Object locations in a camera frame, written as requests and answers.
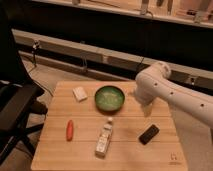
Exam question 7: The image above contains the green ceramic bowl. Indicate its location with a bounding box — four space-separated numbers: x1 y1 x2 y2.
94 85 125 112

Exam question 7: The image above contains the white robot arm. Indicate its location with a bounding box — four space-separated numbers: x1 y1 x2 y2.
135 61 213 129

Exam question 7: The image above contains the white rectangular sponge block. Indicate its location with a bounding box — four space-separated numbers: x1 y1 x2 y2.
73 87 87 102

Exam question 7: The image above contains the orange carrot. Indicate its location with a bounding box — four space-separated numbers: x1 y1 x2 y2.
66 120 74 141

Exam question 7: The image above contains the white squeeze bottle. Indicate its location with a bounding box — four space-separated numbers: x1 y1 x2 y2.
95 117 113 158

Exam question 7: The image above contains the black rectangular box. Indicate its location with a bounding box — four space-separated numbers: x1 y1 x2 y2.
139 125 160 145

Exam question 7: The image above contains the black office chair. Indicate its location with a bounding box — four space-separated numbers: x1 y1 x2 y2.
0 79 49 167

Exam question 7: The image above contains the black hanging cable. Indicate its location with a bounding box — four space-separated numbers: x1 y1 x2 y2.
134 9 154 74

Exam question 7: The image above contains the grey baseboard rail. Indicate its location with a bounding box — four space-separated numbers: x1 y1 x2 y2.
12 30 213 90

